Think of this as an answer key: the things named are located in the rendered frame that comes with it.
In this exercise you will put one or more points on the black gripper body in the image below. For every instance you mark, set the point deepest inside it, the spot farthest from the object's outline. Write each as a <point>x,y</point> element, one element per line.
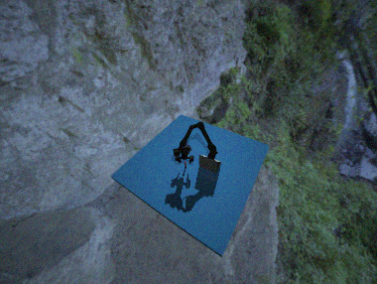
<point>184,157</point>

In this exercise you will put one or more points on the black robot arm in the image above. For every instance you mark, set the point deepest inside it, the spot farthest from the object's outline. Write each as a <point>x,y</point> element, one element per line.
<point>183,143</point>

